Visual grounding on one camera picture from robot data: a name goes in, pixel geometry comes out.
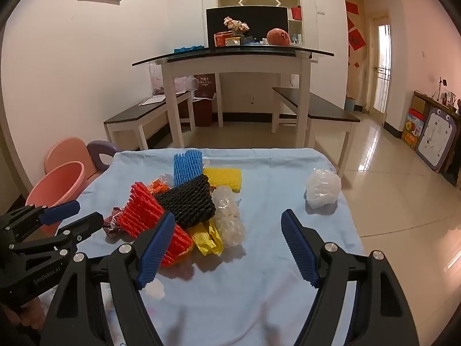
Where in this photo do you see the colourful cardboard box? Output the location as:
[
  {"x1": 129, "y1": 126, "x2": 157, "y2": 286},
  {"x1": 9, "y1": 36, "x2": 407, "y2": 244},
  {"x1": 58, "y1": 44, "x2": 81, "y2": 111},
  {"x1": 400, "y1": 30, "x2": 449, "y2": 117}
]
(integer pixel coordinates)
[{"x1": 401, "y1": 113, "x2": 426, "y2": 148}]

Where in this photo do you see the black monitor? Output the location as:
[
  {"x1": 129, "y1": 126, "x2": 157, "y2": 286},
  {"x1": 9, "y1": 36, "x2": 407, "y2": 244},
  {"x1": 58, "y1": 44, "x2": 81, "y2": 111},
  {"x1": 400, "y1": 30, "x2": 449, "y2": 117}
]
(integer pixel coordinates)
[{"x1": 205, "y1": 6, "x2": 289, "y2": 48}]

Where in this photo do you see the crumpled dark red wrapper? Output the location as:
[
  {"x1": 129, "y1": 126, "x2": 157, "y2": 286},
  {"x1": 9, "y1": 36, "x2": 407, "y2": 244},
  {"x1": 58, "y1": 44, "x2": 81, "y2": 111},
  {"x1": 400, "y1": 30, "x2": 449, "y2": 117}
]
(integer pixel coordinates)
[{"x1": 103, "y1": 207, "x2": 125, "y2": 238}]

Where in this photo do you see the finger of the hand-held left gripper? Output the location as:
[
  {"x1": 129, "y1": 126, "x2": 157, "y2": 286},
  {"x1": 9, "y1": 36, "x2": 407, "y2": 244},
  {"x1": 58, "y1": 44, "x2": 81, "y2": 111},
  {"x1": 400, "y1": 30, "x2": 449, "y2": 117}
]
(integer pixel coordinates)
[
  {"x1": 7, "y1": 212, "x2": 105, "y2": 260},
  {"x1": 0, "y1": 200, "x2": 81, "y2": 242}
]

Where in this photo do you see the brown paper bag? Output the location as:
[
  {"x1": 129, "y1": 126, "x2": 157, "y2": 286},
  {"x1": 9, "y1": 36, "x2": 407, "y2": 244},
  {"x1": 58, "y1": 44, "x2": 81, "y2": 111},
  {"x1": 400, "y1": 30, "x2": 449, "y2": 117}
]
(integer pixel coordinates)
[{"x1": 194, "y1": 74, "x2": 216, "y2": 127}]

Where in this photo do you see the orange peel piece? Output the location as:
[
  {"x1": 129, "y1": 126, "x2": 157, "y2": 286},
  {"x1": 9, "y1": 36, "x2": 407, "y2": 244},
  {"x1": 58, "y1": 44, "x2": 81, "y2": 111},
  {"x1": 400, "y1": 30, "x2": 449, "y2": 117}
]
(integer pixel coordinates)
[{"x1": 203, "y1": 167, "x2": 243, "y2": 193}]

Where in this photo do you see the orange and white plastic bag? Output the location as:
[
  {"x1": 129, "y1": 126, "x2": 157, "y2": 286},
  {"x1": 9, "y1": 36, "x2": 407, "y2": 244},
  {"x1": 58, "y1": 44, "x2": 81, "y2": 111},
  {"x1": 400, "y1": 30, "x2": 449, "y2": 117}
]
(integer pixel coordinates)
[{"x1": 146, "y1": 174, "x2": 175, "y2": 196}]

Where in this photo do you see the black foam net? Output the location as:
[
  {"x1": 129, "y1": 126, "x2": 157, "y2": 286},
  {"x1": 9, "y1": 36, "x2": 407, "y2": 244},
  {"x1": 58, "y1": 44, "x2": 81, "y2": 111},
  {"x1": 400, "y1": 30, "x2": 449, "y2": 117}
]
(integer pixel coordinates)
[{"x1": 154, "y1": 174, "x2": 217, "y2": 228}]

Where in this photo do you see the red box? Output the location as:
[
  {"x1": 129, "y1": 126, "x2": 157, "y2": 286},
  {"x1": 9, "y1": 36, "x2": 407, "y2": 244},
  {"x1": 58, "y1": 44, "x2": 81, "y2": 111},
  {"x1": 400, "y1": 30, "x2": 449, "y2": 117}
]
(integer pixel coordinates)
[{"x1": 214, "y1": 31, "x2": 239, "y2": 47}]

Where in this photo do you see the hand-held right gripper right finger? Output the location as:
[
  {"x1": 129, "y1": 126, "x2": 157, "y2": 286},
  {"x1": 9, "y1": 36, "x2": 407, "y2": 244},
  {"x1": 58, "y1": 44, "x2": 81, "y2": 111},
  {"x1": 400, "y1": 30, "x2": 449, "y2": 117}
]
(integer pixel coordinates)
[{"x1": 281, "y1": 209, "x2": 420, "y2": 346}]

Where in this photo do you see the yellow plastic bag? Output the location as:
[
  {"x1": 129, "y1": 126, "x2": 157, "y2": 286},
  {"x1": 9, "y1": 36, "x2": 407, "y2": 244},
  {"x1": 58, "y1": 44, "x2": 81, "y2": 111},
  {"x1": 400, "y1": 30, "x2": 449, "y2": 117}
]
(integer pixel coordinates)
[{"x1": 186, "y1": 220, "x2": 224, "y2": 256}]

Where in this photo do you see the white printed plastic bag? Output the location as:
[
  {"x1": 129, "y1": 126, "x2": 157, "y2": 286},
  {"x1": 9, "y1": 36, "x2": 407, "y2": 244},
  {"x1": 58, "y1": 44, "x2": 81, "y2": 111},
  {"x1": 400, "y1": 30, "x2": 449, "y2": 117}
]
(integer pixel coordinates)
[{"x1": 174, "y1": 76, "x2": 199, "y2": 94}]

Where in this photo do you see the artificial flower bouquet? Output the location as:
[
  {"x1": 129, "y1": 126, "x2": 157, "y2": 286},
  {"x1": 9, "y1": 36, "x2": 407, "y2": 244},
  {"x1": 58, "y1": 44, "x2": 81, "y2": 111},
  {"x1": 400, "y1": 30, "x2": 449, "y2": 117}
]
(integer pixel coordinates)
[{"x1": 223, "y1": 16, "x2": 250, "y2": 37}]

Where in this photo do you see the pink plastic bucket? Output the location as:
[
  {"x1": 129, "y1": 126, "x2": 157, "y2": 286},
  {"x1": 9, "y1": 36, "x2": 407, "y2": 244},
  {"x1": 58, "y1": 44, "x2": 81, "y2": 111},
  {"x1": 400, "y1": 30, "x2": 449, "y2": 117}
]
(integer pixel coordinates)
[{"x1": 25, "y1": 161, "x2": 86, "y2": 236}]

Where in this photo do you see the brown cardboard box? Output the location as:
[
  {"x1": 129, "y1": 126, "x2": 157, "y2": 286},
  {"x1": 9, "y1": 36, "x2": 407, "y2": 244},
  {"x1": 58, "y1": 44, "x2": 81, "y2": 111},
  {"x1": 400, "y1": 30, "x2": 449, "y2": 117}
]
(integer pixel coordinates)
[{"x1": 411, "y1": 92, "x2": 433, "y2": 116}]

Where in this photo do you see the paper sheet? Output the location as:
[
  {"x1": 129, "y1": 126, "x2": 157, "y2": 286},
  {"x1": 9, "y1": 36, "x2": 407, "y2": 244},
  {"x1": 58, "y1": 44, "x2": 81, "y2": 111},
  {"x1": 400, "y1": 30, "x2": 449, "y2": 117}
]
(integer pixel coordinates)
[{"x1": 139, "y1": 95, "x2": 167, "y2": 107}]

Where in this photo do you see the white glass-topped dining table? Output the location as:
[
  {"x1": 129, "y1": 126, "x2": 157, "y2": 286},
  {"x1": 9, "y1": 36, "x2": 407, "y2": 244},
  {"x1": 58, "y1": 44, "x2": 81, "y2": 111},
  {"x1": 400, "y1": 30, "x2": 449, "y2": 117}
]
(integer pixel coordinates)
[{"x1": 131, "y1": 48, "x2": 335, "y2": 149}]

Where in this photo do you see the clear plastic bag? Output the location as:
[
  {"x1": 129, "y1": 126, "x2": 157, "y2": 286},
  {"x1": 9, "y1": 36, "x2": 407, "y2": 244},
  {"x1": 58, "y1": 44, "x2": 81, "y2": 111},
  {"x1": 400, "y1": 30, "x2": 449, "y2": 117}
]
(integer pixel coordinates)
[{"x1": 149, "y1": 61, "x2": 166, "y2": 96}]

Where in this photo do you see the balcony door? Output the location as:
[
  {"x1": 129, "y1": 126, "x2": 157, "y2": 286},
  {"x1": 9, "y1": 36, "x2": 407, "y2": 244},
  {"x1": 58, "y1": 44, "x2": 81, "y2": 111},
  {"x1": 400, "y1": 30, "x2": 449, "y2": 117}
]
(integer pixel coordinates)
[{"x1": 373, "y1": 14, "x2": 392, "y2": 114}]

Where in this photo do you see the wooden sideboard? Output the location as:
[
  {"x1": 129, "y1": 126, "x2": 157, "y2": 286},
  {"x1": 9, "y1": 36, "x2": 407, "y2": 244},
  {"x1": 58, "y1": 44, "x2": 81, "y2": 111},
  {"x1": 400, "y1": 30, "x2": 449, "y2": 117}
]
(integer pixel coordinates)
[{"x1": 412, "y1": 90, "x2": 461, "y2": 188}]

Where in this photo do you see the person's left hand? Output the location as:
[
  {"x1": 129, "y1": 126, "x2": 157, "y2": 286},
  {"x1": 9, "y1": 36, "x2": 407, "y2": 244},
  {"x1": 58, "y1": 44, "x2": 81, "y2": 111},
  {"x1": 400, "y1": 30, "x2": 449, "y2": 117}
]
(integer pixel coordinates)
[{"x1": 0, "y1": 296, "x2": 47, "y2": 337}]

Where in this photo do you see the red paper wall decoration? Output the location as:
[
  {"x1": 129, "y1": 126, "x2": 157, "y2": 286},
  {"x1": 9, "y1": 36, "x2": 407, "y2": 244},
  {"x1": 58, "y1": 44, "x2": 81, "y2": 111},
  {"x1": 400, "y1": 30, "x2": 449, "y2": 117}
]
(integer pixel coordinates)
[{"x1": 346, "y1": 2, "x2": 366, "y2": 53}]

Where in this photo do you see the light blue cloth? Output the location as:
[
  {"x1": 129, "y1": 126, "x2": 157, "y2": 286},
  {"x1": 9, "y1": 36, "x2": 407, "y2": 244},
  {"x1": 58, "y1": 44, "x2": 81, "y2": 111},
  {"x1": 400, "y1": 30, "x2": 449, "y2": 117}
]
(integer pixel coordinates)
[{"x1": 38, "y1": 147, "x2": 364, "y2": 346}]

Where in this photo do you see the red foam net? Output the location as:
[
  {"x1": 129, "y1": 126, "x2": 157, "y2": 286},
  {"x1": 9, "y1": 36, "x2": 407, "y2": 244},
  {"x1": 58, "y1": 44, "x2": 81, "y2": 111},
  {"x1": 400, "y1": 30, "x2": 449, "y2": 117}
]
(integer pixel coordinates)
[{"x1": 117, "y1": 182, "x2": 195, "y2": 268}]

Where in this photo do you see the orange round ball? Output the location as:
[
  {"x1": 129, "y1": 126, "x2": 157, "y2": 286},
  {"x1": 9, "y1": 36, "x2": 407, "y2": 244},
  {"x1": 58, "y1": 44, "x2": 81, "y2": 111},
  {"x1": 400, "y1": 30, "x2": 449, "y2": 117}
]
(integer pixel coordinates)
[{"x1": 267, "y1": 28, "x2": 291, "y2": 47}]

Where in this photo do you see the white bench with dark seat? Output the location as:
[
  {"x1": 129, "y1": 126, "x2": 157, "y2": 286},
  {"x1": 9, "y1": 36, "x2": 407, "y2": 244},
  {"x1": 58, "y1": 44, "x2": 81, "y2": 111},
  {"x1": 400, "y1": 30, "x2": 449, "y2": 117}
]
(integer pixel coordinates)
[
  {"x1": 104, "y1": 92, "x2": 197, "y2": 151},
  {"x1": 272, "y1": 87, "x2": 361, "y2": 177}
]

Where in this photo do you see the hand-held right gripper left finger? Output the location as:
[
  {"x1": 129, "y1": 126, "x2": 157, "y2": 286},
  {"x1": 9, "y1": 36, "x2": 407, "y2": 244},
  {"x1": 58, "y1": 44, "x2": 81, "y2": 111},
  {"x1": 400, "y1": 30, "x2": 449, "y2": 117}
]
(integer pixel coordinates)
[{"x1": 39, "y1": 210, "x2": 177, "y2": 346}]

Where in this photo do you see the pink plastic stool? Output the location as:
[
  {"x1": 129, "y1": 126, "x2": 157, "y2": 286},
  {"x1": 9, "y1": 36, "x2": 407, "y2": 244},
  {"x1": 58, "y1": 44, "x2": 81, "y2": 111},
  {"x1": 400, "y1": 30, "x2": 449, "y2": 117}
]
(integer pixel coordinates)
[{"x1": 44, "y1": 137, "x2": 98, "y2": 181}]

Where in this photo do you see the purple drawing board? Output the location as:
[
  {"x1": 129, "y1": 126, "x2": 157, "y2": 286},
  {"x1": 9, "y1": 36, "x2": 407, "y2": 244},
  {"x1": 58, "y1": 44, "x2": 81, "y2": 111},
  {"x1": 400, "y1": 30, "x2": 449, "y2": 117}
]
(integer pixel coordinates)
[{"x1": 416, "y1": 107, "x2": 458, "y2": 174}]

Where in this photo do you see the blue foam net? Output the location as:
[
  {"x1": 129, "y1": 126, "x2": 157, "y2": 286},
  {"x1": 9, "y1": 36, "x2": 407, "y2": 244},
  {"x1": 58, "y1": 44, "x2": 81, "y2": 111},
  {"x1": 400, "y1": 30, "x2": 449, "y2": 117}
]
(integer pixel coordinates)
[{"x1": 173, "y1": 148, "x2": 204, "y2": 188}]

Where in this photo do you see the clear plastic wrap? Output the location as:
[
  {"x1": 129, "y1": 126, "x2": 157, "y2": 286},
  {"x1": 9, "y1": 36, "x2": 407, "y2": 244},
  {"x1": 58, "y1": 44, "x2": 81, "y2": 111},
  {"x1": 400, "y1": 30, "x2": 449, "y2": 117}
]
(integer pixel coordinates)
[{"x1": 211, "y1": 185, "x2": 246, "y2": 249}]

